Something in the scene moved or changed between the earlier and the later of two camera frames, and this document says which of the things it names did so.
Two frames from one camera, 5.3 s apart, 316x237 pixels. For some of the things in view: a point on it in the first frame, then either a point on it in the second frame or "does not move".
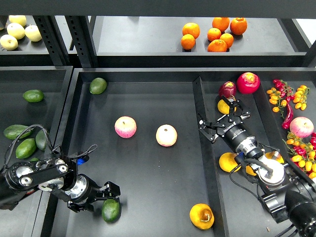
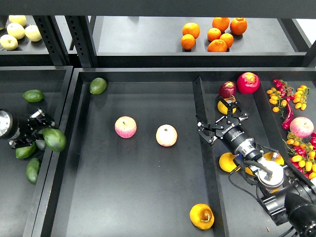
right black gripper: [233, 130] does not move
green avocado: [111, 210] to [54, 139]
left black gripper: [85, 189] to [14, 127]
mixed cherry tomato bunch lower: [303, 150] does not move
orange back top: [221, 23] does not move
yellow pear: [201, 216] does not move
